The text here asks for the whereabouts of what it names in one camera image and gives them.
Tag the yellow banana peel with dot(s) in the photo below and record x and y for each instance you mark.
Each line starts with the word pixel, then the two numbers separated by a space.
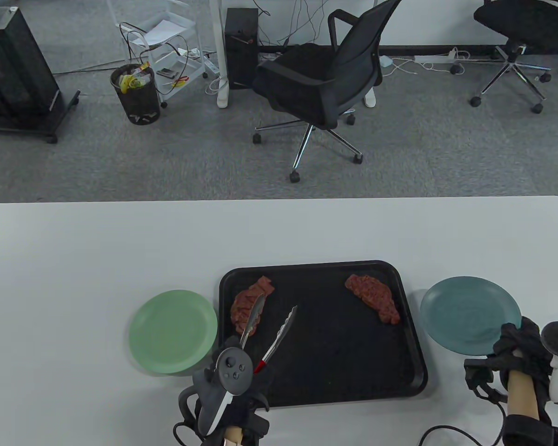
pixel 129 82

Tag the person's left forearm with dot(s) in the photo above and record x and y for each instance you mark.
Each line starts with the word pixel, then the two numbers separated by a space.
pixel 232 436

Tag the red raw steak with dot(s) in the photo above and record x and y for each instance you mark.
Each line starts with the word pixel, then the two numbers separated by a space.
pixel 242 306
pixel 372 295

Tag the person's right forearm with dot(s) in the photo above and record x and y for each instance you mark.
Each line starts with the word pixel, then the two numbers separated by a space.
pixel 523 395

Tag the person's left hand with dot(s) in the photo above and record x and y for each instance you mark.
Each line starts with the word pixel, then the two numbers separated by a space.
pixel 258 390

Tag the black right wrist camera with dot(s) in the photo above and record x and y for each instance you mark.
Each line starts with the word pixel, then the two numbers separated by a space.
pixel 479 376

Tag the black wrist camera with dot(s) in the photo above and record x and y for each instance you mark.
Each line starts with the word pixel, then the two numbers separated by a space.
pixel 258 427
pixel 479 376

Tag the green plate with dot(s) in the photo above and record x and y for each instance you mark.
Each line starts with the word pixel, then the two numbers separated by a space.
pixel 172 332

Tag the black cabinet on wheels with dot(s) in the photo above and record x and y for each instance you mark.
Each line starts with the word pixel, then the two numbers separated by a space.
pixel 14 69

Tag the white paper sheet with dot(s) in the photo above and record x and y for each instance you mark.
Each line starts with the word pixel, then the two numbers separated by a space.
pixel 165 31

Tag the white power adapter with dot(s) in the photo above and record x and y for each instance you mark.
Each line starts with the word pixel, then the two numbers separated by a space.
pixel 386 62

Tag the grey left hand controller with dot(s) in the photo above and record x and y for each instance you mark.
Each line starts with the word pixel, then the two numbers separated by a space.
pixel 232 371

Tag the black mesh office chair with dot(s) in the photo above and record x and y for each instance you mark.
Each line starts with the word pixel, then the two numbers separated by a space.
pixel 316 79

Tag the black computer tower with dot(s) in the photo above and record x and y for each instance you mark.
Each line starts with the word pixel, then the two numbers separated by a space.
pixel 241 51

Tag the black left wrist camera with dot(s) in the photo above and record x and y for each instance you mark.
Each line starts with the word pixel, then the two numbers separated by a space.
pixel 258 427

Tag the white power strip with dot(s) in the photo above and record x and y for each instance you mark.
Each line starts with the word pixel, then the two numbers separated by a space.
pixel 210 68
pixel 435 59

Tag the black plastic tray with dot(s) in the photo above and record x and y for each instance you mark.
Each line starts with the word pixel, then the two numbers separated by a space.
pixel 335 353

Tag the black mesh waste bin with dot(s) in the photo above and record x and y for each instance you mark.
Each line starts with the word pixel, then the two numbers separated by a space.
pixel 137 104

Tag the blue plate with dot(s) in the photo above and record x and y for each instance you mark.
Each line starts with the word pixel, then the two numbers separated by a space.
pixel 465 316

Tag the person's right hand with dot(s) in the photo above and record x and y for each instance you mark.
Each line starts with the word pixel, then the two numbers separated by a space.
pixel 521 344

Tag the white desk leg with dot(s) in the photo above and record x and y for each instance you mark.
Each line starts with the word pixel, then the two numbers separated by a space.
pixel 222 55
pixel 370 98

